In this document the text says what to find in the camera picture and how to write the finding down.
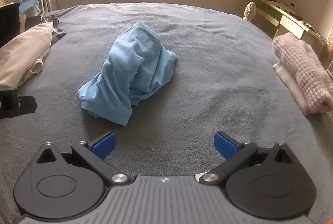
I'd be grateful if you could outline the black bag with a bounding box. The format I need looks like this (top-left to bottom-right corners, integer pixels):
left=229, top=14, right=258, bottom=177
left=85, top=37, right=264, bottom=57
left=0, top=3, right=20, bottom=47

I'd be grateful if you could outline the wooden desk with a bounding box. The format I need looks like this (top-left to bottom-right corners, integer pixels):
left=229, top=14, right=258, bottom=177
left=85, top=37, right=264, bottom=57
left=253, top=0, right=332, bottom=64

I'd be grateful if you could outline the dark grey garment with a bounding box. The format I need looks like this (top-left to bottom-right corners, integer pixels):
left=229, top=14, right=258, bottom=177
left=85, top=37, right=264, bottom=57
left=42, top=15, right=66, bottom=46

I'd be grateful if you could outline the grey bed blanket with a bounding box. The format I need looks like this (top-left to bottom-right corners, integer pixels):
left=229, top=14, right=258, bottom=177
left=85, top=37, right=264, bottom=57
left=1, top=3, right=332, bottom=223

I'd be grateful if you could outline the carved cream bedpost finial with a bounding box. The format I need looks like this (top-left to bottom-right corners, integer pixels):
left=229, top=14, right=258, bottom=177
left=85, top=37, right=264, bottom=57
left=243, top=2, right=257, bottom=22

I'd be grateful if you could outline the folded cream garment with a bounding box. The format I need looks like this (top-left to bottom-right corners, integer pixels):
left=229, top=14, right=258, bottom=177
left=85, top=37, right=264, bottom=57
left=1, top=22, right=53, bottom=91

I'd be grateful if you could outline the light blue t-shirt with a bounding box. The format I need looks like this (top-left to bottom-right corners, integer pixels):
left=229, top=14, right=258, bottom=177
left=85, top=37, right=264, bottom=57
left=78, top=21, right=177, bottom=126

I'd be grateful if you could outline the folded pink checked garment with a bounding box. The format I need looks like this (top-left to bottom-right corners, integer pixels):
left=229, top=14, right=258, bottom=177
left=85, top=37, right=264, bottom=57
left=272, top=33, right=332, bottom=111

